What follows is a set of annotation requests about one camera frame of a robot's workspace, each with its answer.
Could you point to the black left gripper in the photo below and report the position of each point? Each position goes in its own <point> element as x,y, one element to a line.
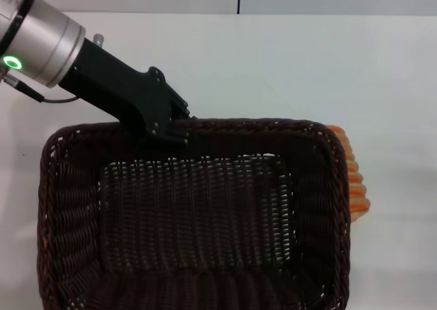
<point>116,81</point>

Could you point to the dark brown woven basket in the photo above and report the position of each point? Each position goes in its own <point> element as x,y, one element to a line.
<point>191,221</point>

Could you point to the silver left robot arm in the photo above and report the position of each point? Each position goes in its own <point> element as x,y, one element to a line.
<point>41,40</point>

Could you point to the orange striped bread roll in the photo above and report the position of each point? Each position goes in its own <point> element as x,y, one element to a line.
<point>358,190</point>

